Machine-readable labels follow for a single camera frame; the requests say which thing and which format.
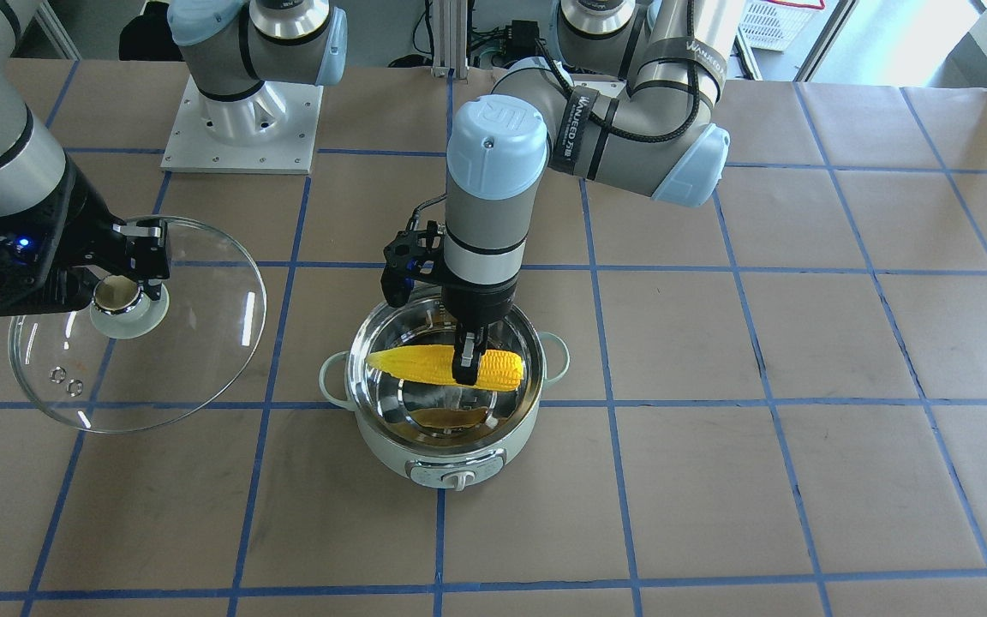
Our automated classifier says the yellow corn cob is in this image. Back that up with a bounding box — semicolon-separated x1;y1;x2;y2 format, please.
367;344;524;392

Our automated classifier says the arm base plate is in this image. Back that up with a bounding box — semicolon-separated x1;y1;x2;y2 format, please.
160;81;324;176

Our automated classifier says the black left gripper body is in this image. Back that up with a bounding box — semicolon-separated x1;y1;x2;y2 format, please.
381;221;518;339

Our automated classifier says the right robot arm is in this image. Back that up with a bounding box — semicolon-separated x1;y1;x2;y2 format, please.
0;1;348;316

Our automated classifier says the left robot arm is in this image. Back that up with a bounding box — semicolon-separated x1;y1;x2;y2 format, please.
367;1;744;391

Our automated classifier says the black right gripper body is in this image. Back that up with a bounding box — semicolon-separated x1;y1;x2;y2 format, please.
0;159;130;317

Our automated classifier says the pale green electric pot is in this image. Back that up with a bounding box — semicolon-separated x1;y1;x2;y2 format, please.
318;285;571;491

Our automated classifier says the white plastic basket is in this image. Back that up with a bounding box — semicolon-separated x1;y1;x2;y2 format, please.
738;1;826;51

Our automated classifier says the glass pot lid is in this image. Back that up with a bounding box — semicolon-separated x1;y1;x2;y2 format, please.
8;216;266;434

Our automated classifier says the black power adapter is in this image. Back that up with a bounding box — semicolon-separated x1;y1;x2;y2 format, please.
502;20;541;60

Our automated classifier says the aluminium frame post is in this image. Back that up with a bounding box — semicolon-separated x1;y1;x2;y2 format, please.
430;0;470;81

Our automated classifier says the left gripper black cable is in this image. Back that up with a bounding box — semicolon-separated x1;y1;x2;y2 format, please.
412;17;704;232

